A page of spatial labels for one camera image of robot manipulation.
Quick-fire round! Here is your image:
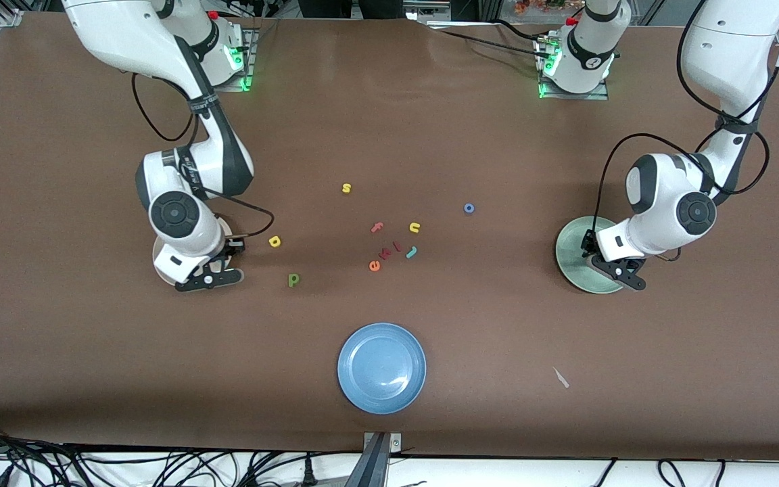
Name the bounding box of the light green plate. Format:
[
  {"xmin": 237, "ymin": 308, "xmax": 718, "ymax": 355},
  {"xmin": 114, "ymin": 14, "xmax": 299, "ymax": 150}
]
[{"xmin": 554, "ymin": 216, "xmax": 638, "ymax": 295}]

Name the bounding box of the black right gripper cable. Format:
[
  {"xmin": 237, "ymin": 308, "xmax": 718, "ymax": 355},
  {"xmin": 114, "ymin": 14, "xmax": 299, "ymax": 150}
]
[{"xmin": 197, "ymin": 188, "xmax": 275, "ymax": 239}]

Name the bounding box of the looped black hanging cable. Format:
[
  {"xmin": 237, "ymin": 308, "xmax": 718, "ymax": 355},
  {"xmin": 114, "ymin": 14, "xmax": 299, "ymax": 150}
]
[{"xmin": 658, "ymin": 459, "xmax": 686, "ymax": 487}]

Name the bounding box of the brown table cover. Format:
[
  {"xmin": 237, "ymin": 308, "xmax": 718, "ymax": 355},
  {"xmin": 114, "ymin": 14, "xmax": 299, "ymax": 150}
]
[{"xmin": 0, "ymin": 12, "xmax": 779, "ymax": 461}]

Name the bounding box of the beige brown plate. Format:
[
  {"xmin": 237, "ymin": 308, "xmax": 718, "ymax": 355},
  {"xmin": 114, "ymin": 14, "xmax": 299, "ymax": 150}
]
[{"xmin": 152, "ymin": 214, "xmax": 236, "ymax": 288}]

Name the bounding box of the short black base cable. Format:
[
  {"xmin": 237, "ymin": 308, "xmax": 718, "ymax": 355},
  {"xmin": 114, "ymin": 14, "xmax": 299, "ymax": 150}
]
[{"xmin": 494, "ymin": 19, "xmax": 546, "ymax": 41}]

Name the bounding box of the black right arm loop cable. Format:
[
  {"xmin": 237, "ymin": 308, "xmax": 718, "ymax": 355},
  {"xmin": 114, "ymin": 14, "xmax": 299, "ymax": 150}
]
[{"xmin": 131, "ymin": 71, "xmax": 197, "ymax": 143}]

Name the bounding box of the long black base cable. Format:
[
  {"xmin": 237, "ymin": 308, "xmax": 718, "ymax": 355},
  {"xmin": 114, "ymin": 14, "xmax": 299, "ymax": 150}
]
[{"xmin": 440, "ymin": 28, "xmax": 549, "ymax": 58}]

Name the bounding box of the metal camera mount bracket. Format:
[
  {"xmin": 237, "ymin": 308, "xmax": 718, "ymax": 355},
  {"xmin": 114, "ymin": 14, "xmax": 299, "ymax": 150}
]
[{"xmin": 346, "ymin": 432, "xmax": 402, "ymax": 487}]

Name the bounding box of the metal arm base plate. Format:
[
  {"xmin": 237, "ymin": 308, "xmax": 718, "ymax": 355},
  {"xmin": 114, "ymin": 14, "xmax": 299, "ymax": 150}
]
[
  {"xmin": 537, "ymin": 34, "xmax": 610, "ymax": 101},
  {"xmin": 214, "ymin": 27, "xmax": 258, "ymax": 92}
]

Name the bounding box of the blue plate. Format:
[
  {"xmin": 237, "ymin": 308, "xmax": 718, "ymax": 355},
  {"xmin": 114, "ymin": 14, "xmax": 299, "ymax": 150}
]
[{"xmin": 337, "ymin": 322, "xmax": 427, "ymax": 415}]

